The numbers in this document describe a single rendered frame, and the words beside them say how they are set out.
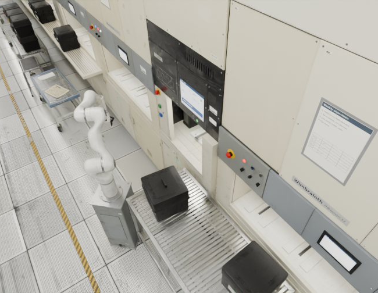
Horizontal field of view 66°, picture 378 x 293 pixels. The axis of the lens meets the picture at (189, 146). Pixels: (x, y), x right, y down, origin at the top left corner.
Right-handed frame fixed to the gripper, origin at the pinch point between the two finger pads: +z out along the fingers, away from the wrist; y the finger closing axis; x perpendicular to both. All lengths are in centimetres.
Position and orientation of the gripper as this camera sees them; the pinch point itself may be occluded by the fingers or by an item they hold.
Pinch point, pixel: (106, 124)
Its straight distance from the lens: 283.3
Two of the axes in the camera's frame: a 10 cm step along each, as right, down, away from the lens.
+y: 9.9, -1.4, 1.0
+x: -1.6, -7.0, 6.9
